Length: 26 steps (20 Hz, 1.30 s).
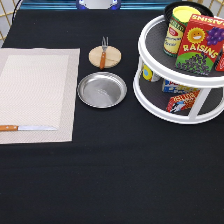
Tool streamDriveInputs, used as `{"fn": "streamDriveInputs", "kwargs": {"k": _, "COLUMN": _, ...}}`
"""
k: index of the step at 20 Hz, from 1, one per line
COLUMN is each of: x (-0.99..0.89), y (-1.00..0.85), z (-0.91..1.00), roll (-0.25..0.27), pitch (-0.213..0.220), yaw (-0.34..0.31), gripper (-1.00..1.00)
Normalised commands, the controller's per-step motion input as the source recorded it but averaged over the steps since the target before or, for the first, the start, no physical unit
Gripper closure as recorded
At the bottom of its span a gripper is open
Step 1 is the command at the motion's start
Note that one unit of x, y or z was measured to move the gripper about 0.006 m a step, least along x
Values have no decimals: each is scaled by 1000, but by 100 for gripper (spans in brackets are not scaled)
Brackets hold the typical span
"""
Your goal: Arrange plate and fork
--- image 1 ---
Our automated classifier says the round silver metal plate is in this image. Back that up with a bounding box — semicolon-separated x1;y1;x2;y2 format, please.
77;72;127;108

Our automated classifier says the wooden handled fork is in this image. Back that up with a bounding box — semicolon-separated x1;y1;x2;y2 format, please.
99;37;109;70

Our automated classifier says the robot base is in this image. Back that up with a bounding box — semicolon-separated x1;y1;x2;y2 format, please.
76;0;121;10

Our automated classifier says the small yellow blue can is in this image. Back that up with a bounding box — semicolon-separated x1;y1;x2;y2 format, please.
143;65;160;82

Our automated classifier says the white two-tier turntable rack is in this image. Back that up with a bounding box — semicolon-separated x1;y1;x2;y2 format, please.
133;15;224;124

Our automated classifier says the blue white box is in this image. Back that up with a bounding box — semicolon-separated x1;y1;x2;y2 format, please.
162;79;192;93

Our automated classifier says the red snack box lower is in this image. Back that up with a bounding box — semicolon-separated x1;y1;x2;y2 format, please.
166;91;200;113

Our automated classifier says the beige woven placemat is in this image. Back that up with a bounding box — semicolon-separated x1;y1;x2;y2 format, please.
0;48;80;144

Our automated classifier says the red raisins box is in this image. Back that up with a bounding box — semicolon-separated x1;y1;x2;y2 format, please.
175;14;224;76

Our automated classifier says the yellow lidded can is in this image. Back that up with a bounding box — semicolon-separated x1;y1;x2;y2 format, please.
164;6;200;57

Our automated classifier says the wooden handled knife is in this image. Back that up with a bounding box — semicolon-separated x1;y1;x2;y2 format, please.
0;125;57;131

